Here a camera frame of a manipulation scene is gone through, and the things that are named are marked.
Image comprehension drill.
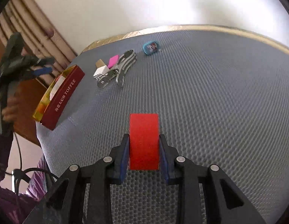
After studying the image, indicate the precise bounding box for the red tin box gold inside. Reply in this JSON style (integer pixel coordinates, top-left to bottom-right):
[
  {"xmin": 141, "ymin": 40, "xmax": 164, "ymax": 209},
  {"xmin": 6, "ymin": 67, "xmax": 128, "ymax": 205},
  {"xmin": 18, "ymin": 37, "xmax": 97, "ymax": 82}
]
[{"xmin": 32, "ymin": 65, "xmax": 85, "ymax": 131}]

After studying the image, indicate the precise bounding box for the red rectangular block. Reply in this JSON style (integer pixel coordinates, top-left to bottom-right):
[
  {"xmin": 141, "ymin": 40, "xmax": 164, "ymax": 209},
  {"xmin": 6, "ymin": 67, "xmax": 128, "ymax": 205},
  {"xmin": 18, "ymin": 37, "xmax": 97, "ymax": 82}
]
[{"xmin": 129, "ymin": 113, "xmax": 160, "ymax": 170}]

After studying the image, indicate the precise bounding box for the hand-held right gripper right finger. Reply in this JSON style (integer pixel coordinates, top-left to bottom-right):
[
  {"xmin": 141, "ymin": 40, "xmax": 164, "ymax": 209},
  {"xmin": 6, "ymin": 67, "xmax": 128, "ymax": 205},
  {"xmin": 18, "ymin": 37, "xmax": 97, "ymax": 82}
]
[{"xmin": 159, "ymin": 134, "xmax": 267, "ymax": 224}]

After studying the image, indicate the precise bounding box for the white block black zigzag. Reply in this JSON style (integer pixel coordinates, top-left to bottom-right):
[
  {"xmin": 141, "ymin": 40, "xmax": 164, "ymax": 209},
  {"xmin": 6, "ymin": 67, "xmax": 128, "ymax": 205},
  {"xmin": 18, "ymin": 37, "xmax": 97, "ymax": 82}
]
[{"xmin": 93, "ymin": 66, "xmax": 109, "ymax": 81}]

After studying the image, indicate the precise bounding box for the small blue round case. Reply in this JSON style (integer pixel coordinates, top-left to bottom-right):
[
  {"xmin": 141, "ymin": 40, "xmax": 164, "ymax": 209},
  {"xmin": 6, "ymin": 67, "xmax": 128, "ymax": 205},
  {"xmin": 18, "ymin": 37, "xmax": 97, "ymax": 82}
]
[{"xmin": 142, "ymin": 41, "xmax": 162, "ymax": 56}]

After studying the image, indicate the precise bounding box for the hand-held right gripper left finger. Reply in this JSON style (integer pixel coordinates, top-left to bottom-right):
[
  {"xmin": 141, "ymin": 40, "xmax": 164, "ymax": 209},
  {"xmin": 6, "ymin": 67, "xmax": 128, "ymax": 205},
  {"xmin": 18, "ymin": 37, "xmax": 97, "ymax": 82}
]
[{"xmin": 23, "ymin": 134, "xmax": 130, "ymax": 224}]

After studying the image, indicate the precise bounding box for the brown wooden door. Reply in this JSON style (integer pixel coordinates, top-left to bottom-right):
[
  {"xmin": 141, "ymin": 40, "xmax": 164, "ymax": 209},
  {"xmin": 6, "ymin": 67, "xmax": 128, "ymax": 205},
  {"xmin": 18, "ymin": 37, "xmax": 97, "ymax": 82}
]
[{"xmin": 0, "ymin": 21, "xmax": 50, "ymax": 143}]

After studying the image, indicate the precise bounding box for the beige leaf-print curtain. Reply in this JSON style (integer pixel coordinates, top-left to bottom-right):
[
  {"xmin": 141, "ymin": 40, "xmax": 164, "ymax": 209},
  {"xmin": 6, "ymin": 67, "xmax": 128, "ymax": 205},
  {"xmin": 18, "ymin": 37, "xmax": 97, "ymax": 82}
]
[{"xmin": 0, "ymin": 0, "xmax": 78, "ymax": 75}]

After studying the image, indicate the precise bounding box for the pink rectangular block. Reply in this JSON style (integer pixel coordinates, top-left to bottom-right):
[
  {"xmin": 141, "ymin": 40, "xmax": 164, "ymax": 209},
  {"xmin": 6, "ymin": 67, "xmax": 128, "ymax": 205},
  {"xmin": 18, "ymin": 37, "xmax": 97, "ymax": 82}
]
[{"xmin": 108, "ymin": 55, "xmax": 120, "ymax": 68}]

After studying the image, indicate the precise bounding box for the person's left hand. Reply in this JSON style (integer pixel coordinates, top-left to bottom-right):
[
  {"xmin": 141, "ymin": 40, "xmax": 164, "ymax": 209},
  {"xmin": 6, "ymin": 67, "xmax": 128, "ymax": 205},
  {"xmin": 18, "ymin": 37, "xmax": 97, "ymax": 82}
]
[{"xmin": 1, "ymin": 96, "xmax": 20, "ymax": 127}]

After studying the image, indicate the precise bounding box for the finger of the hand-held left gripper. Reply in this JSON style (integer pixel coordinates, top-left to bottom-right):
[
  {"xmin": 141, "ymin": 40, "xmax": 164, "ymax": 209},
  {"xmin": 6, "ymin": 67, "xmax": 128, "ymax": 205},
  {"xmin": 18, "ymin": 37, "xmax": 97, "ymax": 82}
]
[
  {"xmin": 30, "ymin": 56, "xmax": 55, "ymax": 69},
  {"xmin": 30, "ymin": 67, "xmax": 53, "ymax": 78}
]

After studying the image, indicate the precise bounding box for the gold tablecloth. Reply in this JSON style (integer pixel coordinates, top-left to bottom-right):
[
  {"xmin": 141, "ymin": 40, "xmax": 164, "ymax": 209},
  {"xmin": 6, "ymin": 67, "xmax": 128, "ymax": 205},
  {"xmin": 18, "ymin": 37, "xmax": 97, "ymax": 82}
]
[{"xmin": 79, "ymin": 24, "xmax": 289, "ymax": 57}]

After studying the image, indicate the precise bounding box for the black cable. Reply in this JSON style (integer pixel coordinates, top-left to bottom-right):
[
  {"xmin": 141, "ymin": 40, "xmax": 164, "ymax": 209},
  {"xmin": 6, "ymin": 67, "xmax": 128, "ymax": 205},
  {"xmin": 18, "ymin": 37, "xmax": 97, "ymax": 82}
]
[{"xmin": 4, "ymin": 133, "xmax": 58, "ymax": 195}]

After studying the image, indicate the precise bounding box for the person's purple patterned garment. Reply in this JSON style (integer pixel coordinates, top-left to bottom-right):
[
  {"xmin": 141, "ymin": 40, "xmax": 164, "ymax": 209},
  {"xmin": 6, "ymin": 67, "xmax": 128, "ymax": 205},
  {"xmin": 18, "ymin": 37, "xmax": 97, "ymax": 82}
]
[{"xmin": 0, "ymin": 155, "xmax": 52, "ymax": 224}]

